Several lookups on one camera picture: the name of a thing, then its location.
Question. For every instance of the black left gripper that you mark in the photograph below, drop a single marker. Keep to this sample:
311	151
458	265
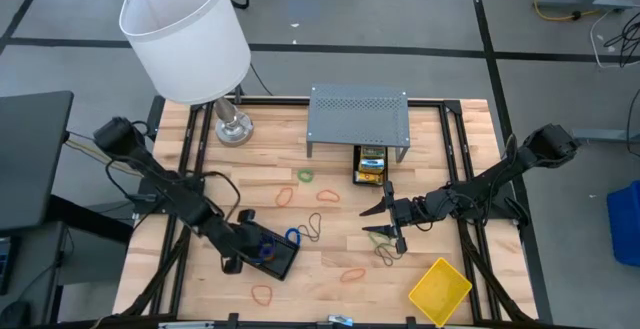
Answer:
235	244

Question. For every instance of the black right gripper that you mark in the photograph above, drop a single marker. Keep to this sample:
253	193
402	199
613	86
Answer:
412	211

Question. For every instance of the olive green rubber band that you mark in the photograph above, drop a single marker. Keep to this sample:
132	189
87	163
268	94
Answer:
375	240

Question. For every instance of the black mesh plastic basket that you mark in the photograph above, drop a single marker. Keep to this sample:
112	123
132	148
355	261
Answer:
285	264
356	171

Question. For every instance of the orange rubber band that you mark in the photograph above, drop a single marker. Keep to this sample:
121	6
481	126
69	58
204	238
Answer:
276	198
327	191
252	295
341	275

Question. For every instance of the green blue crayon box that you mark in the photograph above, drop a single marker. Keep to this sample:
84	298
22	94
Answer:
372	165

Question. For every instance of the yellow plastic basket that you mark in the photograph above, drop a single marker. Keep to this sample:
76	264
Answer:
440	291

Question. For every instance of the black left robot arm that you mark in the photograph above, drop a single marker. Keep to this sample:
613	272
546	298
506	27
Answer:
185	204

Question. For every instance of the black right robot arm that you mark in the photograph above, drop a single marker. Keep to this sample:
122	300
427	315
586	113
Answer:
490	179

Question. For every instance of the grey desk foot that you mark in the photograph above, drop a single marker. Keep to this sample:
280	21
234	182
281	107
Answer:
600	135

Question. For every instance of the black desk top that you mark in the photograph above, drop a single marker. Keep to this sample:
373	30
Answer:
30	159

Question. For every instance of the grey perforated metal shelf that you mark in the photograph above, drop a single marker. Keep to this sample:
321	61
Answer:
357	119

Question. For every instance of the silver blue clip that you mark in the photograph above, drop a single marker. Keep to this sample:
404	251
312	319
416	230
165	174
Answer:
340	319

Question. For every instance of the white shade silver table lamp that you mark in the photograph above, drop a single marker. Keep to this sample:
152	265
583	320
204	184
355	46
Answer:
185	34

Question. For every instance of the blue plastic bin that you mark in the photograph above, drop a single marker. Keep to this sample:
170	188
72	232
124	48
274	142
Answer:
625	224

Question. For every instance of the silver aluminium rail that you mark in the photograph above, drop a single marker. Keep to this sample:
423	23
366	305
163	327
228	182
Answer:
185	325

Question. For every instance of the black aluminium table frame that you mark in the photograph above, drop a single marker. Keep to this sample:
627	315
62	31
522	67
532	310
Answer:
275	100

